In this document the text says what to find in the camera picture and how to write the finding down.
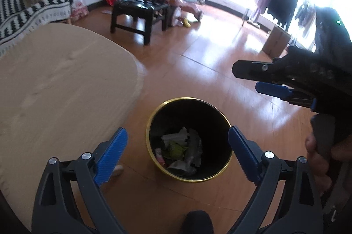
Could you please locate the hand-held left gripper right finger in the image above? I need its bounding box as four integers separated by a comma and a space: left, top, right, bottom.
228, 125, 324, 234

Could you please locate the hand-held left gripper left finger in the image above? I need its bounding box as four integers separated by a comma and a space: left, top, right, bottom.
31, 127, 128, 234

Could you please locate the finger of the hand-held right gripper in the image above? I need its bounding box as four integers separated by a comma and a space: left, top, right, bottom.
255, 82, 317, 113
232, 60, 287, 84

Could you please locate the red wrapper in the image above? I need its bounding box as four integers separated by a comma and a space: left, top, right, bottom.
154, 147, 167, 166

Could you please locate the silver foil wrapper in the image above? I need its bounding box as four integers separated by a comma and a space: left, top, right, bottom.
184, 128, 204, 166

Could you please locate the black gold-rimmed bin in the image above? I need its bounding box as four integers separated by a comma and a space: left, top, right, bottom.
146, 97, 234, 183

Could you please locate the green snack wrapper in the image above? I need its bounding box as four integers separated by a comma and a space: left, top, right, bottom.
168, 141, 188, 159

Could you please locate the white tissue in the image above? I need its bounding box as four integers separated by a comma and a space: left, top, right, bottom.
162, 127, 191, 147

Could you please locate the white plastic bag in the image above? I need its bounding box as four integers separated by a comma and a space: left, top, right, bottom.
166, 158, 197, 176

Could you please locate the person's right hand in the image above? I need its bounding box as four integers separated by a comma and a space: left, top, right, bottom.
305, 133, 352, 192

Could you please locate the cardboard box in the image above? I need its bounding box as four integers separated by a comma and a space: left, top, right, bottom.
262, 25, 292, 58

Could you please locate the row of hanging clothes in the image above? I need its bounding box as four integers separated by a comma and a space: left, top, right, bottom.
253, 0, 317, 40

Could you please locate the person's black shoe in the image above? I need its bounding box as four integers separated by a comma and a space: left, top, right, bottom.
179, 210, 215, 234

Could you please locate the pink ride-on toy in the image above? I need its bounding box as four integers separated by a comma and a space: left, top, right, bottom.
168, 0, 205, 27

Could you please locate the black wooden chair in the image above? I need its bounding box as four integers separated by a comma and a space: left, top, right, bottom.
110, 0, 185, 45

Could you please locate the pink patterned bag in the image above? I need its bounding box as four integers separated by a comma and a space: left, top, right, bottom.
71, 0, 89, 22

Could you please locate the black white striped blanket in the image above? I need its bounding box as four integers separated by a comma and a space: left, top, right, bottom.
0, 0, 73, 56

